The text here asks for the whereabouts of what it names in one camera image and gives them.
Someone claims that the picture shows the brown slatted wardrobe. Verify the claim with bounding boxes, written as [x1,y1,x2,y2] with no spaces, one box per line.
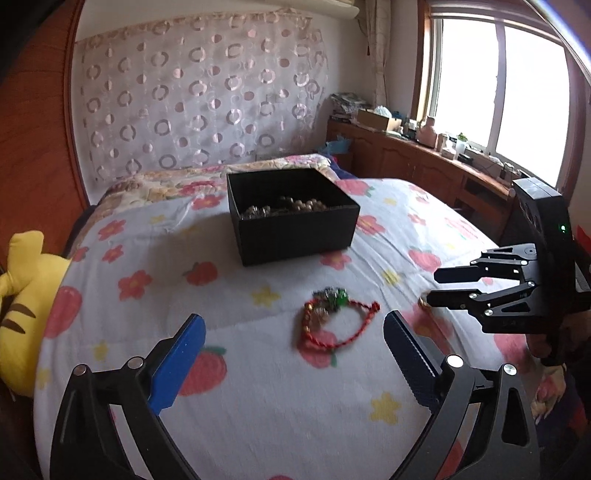
[0,0,94,269]

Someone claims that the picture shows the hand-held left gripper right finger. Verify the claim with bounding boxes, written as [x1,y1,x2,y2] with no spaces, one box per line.
[383,310,541,480]

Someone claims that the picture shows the floral quilt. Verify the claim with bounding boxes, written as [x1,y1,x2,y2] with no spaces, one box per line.
[95,154,341,209]

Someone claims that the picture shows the beige air conditioner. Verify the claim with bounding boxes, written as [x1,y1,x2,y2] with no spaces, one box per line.
[271,0,361,20]

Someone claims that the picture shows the beaded bracelets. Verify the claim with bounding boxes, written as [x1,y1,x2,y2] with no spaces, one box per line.
[279,196,331,213]

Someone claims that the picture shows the red string charm bracelet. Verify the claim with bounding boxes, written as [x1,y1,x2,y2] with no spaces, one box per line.
[293,287,382,351]

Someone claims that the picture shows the yellow plush toy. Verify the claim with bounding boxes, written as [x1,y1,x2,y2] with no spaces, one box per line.
[0,231,73,398]

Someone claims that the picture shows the silver bangle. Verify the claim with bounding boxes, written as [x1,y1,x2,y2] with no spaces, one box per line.
[240,204,278,220]

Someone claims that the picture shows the window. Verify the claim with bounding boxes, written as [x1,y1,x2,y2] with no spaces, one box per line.
[417,0,591,195]

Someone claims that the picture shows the cardboard box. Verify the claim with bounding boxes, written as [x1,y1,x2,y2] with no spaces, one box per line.
[357,108,403,133]

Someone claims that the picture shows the strawberry print blanket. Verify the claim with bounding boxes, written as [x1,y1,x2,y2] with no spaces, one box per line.
[32,178,546,480]

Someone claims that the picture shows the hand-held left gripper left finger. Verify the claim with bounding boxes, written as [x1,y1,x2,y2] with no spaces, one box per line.
[50,314,206,480]

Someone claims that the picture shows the long wooden cabinet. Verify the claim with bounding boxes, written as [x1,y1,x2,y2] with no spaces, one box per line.
[325,117,519,251]

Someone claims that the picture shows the black box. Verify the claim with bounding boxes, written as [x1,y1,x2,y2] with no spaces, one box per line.
[226,167,361,267]

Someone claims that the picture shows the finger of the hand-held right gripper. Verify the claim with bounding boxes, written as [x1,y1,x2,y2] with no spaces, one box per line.
[434,244,539,284]
[427,281,539,320]

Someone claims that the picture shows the circle pattern curtain cloth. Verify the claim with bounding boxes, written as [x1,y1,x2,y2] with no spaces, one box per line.
[76,11,331,186]

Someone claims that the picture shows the navy blanket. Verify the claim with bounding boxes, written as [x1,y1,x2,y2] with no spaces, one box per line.
[329,154,361,181]

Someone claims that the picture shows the person's right hand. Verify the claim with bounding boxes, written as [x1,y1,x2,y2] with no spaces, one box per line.
[527,330,555,366]

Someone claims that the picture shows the patterned window curtain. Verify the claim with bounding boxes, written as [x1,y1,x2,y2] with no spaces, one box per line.
[364,0,393,110]

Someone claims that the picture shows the bundle of printed cloth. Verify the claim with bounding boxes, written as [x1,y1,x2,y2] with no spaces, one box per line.
[330,92,370,116]

